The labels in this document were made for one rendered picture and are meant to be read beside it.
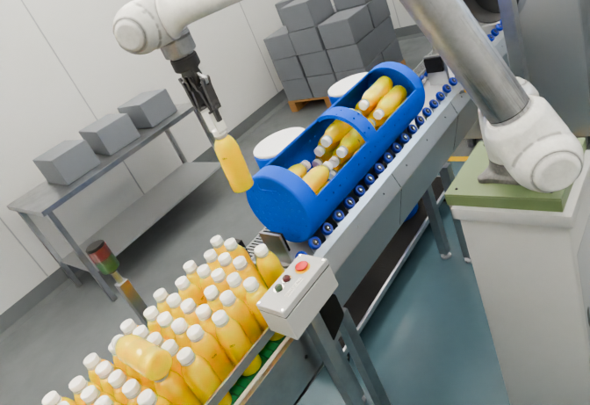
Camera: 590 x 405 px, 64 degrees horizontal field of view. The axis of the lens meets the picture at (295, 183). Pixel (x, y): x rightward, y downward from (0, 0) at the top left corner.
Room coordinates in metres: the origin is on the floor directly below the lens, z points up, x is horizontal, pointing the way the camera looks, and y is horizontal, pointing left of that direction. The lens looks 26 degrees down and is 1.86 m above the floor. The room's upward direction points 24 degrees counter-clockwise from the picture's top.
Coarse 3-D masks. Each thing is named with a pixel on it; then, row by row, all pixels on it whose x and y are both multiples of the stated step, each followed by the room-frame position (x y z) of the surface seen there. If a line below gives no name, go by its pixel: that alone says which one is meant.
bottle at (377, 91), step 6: (378, 78) 1.93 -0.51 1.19; (384, 78) 1.91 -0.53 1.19; (390, 78) 1.91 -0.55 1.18; (372, 84) 1.89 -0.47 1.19; (378, 84) 1.87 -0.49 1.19; (384, 84) 1.88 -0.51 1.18; (390, 84) 1.89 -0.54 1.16; (366, 90) 1.86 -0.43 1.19; (372, 90) 1.84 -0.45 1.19; (378, 90) 1.84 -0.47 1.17; (384, 90) 1.86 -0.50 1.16; (366, 96) 1.83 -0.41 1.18; (372, 96) 1.82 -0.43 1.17; (378, 96) 1.83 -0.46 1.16; (384, 96) 1.86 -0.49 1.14; (372, 102) 1.81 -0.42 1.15
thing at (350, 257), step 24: (480, 24) 2.79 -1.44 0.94; (504, 48) 2.48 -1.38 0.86; (432, 96) 2.13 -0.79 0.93; (456, 96) 2.07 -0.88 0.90; (456, 120) 2.00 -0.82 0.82; (432, 144) 1.83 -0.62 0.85; (456, 144) 2.08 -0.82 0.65; (408, 168) 1.70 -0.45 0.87; (432, 168) 1.87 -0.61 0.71; (384, 192) 1.58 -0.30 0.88; (408, 192) 1.70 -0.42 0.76; (360, 216) 1.47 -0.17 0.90; (384, 216) 1.54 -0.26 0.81; (336, 240) 1.38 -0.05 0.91; (360, 240) 1.42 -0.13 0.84; (384, 240) 1.58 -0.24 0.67; (288, 264) 1.32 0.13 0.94; (336, 264) 1.32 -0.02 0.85; (360, 264) 1.44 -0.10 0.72; (336, 288) 1.32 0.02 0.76
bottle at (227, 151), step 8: (224, 136) 1.32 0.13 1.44; (216, 144) 1.32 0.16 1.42; (224, 144) 1.31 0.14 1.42; (232, 144) 1.32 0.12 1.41; (216, 152) 1.33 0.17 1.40; (224, 152) 1.31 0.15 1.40; (232, 152) 1.31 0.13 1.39; (240, 152) 1.33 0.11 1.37; (224, 160) 1.31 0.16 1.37; (232, 160) 1.31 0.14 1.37; (240, 160) 1.32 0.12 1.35; (224, 168) 1.32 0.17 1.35; (232, 168) 1.31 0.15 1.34; (240, 168) 1.31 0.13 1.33; (232, 176) 1.31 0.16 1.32; (240, 176) 1.31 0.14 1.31; (248, 176) 1.32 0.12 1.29; (232, 184) 1.32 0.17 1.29; (240, 184) 1.31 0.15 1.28; (248, 184) 1.31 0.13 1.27
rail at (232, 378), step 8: (264, 336) 1.01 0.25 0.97; (256, 344) 0.99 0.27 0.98; (264, 344) 1.00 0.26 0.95; (248, 352) 0.97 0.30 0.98; (256, 352) 0.98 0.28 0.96; (240, 360) 0.96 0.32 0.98; (248, 360) 0.96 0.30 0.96; (240, 368) 0.94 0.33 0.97; (232, 376) 0.92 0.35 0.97; (240, 376) 0.93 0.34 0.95; (224, 384) 0.90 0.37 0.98; (232, 384) 0.92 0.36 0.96; (216, 392) 0.89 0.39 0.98; (224, 392) 0.90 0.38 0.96; (208, 400) 0.87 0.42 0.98; (216, 400) 0.88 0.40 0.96
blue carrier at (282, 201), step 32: (384, 64) 1.95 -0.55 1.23; (352, 96) 1.97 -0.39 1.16; (416, 96) 1.81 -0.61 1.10; (320, 128) 1.81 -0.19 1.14; (384, 128) 1.64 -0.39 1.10; (288, 160) 1.67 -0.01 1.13; (352, 160) 1.49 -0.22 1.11; (256, 192) 1.46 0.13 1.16; (288, 192) 1.34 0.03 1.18; (320, 192) 1.36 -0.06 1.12; (288, 224) 1.39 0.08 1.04; (320, 224) 1.36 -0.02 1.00
